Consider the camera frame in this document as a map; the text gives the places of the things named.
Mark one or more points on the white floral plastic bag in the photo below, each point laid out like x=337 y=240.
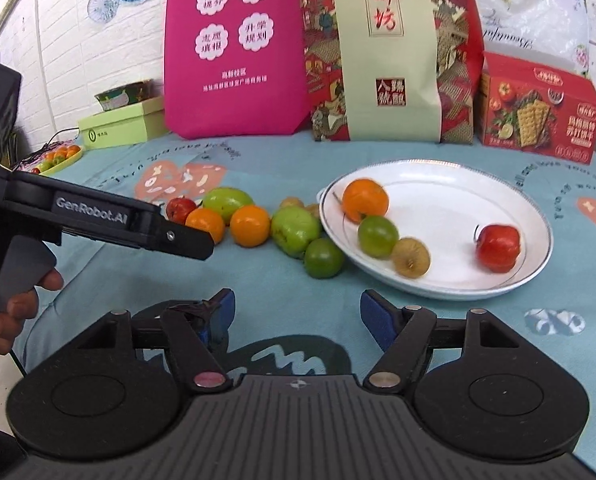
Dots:
x=554 y=29

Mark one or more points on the green mango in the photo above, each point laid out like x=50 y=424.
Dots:
x=293 y=228
x=225 y=201

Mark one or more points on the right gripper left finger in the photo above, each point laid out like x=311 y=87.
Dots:
x=193 y=331

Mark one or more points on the large red apple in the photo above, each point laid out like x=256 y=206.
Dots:
x=498 y=247

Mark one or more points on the white ceramic plate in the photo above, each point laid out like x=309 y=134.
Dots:
x=444 y=205

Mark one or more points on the yellow tray of small fruits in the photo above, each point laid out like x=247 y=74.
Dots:
x=57 y=160

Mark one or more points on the green patterned bowl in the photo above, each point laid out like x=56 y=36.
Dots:
x=124 y=95

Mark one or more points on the person's left hand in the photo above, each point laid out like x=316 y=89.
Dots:
x=19 y=309

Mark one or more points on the red cracker box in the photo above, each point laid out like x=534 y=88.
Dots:
x=536 y=108

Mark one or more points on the light green box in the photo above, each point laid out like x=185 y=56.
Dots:
x=132 y=124

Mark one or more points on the brown longan front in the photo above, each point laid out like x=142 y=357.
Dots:
x=410 y=257

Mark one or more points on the green lime with stem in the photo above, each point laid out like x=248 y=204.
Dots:
x=377 y=236

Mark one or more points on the orange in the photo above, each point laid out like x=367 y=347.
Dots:
x=362 y=198
x=209 y=221
x=250 y=226

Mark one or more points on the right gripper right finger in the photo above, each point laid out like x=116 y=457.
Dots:
x=403 y=334

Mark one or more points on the small red apple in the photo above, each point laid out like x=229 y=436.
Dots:
x=178 y=209

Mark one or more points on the magenta paper bag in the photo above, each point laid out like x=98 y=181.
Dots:
x=234 y=68

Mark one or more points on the blue printed tablecloth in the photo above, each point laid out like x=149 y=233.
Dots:
x=300 y=315

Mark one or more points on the brown longan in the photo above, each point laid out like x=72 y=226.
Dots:
x=410 y=257
x=313 y=209
x=291 y=201

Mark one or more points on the orange front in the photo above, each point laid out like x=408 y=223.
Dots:
x=362 y=198

